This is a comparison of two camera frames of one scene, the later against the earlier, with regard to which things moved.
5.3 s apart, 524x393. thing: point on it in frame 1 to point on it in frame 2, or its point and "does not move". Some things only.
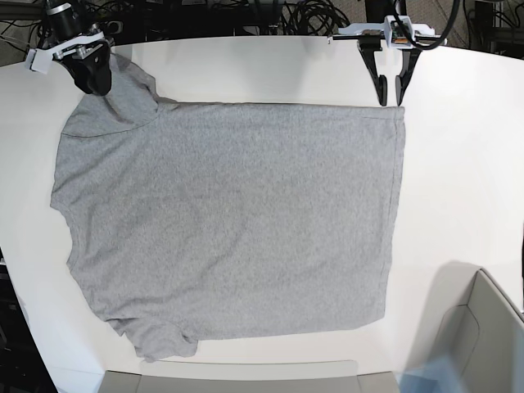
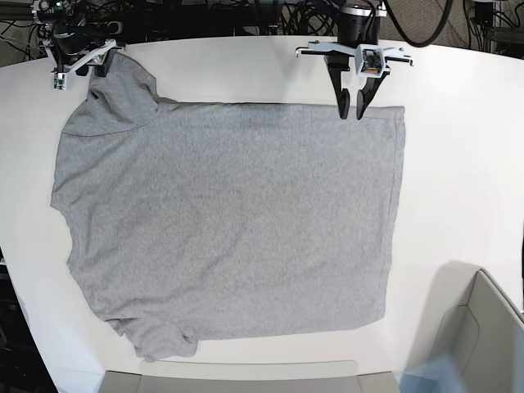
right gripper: [376, 31] to [367, 94]
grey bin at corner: [473, 319] does not move
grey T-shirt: [191, 221] does not move
